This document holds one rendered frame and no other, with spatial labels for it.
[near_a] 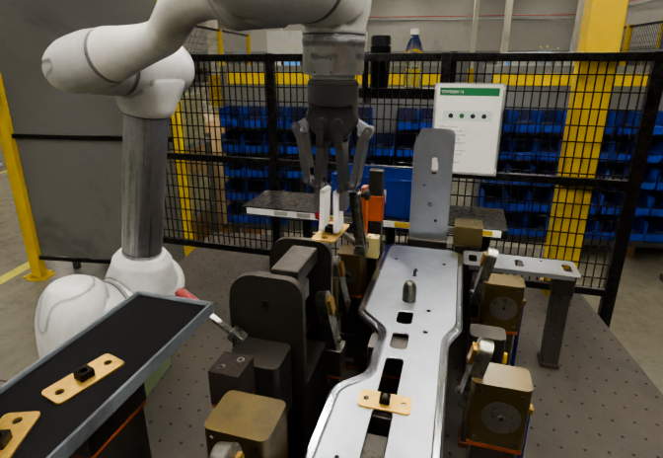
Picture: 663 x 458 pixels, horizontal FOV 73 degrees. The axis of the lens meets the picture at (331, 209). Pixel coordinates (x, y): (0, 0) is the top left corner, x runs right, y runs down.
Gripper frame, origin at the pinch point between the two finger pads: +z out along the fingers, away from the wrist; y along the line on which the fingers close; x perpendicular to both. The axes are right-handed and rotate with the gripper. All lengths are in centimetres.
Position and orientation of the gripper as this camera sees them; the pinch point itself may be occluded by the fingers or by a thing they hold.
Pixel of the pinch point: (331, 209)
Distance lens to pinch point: 71.5
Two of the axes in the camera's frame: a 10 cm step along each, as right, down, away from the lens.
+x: 3.4, -3.0, 8.9
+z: -0.1, 9.5, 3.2
